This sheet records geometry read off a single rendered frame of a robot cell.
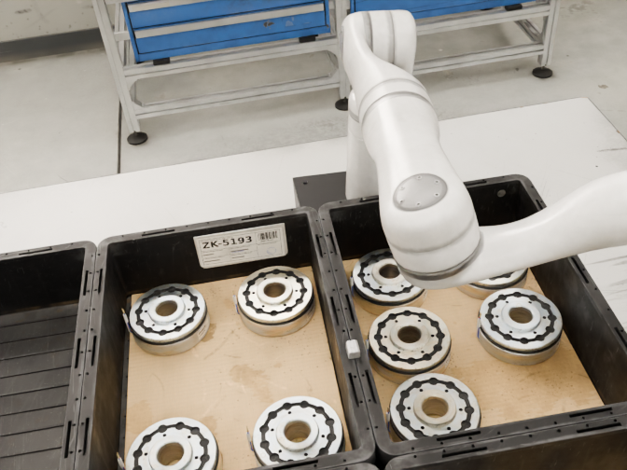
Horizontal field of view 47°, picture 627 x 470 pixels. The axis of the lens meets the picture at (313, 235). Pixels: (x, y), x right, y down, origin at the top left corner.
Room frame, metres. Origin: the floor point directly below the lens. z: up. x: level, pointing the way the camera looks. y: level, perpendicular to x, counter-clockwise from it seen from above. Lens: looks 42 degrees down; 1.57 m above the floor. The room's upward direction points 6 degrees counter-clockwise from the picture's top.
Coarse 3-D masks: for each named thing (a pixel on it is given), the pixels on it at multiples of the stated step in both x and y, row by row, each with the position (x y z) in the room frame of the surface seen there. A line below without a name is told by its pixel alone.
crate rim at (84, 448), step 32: (192, 224) 0.76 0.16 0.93; (224, 224) 0.75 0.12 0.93; (320, 224) 0.74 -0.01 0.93; (96, 256) 0.71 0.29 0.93; (320, 256) 0.69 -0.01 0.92; (96, 288) 0.65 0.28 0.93; (96, 320) 0.60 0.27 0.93; (96, 352) 0.55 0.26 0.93; (96, 384) 0.51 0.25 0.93; (352, 384) 0.48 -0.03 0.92
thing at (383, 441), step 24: (528, 192) 0.76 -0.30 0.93; (336, 240) 0.70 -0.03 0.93; (336, 264) 0.66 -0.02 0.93; (576, 264) 0.62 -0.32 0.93; (600, 312) 0.54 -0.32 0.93; (360, 336) 0.54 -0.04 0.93; (624, 336) 0.50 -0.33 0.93; (360, 360) 0.50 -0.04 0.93; (600, 408) 0.41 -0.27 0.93; (624, 408) 0.41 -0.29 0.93; (384, 432) 0.41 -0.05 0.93; (456, 432) 0.40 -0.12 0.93; (480, 432) 0.40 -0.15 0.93; (504, 432) 0.40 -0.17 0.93; (528, 432) 0.39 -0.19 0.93; (384, 456) 0.39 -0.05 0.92
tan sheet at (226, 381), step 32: (224, 288) 0.73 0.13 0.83; (224, 320) 0.67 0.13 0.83; (320, 320) 0.65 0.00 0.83; (192, 352) 0.62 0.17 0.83; (224, 352) 0.61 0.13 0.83; (256, 352) 0.61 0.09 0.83; (288, 352) 0.60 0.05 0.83; (320, 352) 0.60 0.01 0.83; (128, 384) 0.58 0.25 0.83; (160, 384) 0.57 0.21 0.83; (192, 384) 0.57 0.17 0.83; (224, 384) 0.56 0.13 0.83; (256, 384) 0.56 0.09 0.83; (288, 384) 0.55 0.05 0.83; (320, 384) 0.55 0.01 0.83; (128, 416) 0.53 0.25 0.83; (160, 416) 0.52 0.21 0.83; (192, 416) 0.52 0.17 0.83; (224, 416) 0.52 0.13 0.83; (256, 416) 0.51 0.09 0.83; (128, 448) 0.49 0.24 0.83; (224, 448) 0.47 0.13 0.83
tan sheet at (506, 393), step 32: (448, 288) 0.69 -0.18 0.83; (448, 320) 0.63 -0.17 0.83; (480, 352) 0.57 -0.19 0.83; (384, 384) 0.54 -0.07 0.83; (480, 384) 0.53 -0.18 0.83; (512, 384) 0.52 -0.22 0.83; (544, 384) 0.52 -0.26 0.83; (576, 384) 0.51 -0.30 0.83; (384, 416) 0.49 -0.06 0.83; (512, 416) 0.48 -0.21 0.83
